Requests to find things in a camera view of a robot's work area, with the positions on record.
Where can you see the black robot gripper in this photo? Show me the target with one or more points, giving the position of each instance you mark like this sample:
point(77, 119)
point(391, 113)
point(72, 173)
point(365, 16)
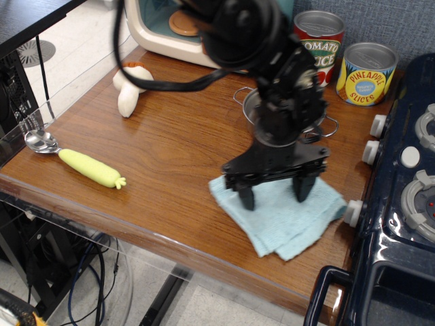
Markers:
point(263, 162)

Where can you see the light blue towel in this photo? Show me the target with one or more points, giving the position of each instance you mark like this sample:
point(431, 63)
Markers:
point(279, 223)

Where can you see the spoon with green handle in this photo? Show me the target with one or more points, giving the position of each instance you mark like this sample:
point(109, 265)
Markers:
point(41, 141)

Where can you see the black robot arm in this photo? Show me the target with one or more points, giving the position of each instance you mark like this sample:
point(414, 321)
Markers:
point(291, 100)

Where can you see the small steel pot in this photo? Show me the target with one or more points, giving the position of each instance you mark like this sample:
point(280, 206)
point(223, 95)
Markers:
point(248, 98)

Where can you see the white stove knob lower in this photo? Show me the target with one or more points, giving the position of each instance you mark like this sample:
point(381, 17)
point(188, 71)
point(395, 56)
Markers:
point(351, 215)

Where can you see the white stove knob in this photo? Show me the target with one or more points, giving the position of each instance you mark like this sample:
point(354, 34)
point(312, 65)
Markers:
point(351, 215)
point(378, 125)
point(370, 152)

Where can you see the white stove knob middle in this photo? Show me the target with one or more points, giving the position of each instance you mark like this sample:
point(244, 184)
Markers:
point(370, 152)

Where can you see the white stove knob upper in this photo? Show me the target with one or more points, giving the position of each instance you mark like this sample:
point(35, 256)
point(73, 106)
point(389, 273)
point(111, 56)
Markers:
point(378, 125)

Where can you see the dark blue toy stove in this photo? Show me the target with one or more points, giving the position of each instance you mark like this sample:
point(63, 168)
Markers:
point(391, 281)

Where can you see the pineapple slices can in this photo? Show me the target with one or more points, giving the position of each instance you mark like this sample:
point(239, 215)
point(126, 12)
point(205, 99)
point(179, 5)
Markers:
point(366, 73)

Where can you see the tomato sauce can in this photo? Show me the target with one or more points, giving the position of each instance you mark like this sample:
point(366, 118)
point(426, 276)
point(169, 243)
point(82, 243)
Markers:
point(321, 33)

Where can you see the plush white mushroom toy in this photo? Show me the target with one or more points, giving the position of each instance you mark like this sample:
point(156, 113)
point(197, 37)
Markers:
point(128, 92)

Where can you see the toy microwave teal and cream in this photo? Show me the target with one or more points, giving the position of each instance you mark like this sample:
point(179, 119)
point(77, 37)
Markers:
point(159, 34)

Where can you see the black desk frame left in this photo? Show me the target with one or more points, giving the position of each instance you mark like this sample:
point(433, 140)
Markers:
point(21, 21)

